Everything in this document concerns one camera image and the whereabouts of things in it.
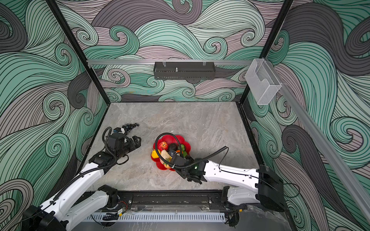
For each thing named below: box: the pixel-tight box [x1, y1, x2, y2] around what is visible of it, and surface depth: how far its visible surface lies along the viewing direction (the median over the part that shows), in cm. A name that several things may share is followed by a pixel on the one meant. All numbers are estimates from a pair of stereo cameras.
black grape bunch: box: [121, 122, 140, 136], surface depth 104 cm
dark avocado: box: [168, 142, 179, 151], surface depth 91 cm
